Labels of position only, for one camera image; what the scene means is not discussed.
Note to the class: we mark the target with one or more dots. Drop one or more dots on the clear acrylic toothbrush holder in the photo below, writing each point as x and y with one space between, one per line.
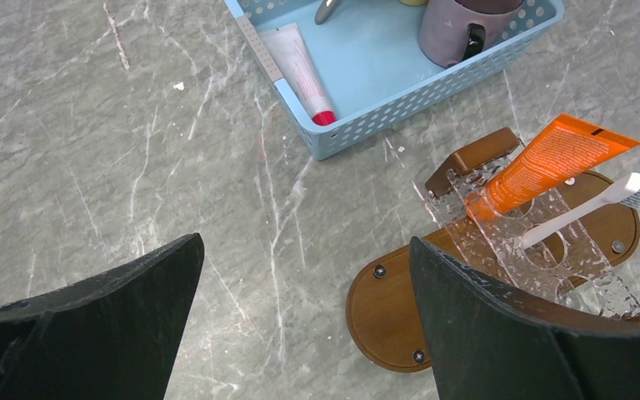
562 246

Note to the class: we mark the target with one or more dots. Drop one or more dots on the blue plastic basket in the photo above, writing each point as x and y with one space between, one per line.
368 59

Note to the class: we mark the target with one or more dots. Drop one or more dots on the white toothbrush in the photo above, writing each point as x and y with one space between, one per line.
624 191

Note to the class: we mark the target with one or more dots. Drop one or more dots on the brown oval wooden tray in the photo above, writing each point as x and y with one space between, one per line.
382 315

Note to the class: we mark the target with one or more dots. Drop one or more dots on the grey toothbrush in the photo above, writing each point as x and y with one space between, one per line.
325 10

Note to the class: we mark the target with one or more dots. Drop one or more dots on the yellow mug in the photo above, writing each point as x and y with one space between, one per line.
414 3

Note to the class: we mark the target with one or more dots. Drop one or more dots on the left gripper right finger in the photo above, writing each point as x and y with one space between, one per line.
490 340

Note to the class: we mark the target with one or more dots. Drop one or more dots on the white red toothpaste tube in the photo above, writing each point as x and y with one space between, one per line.
288 50

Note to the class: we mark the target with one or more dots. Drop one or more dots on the orange toothpaste tube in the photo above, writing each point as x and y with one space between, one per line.
565 148

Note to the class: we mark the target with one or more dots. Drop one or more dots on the purple mug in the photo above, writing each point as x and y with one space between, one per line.
454 31

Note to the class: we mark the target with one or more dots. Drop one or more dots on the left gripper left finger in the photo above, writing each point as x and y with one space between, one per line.
114 335

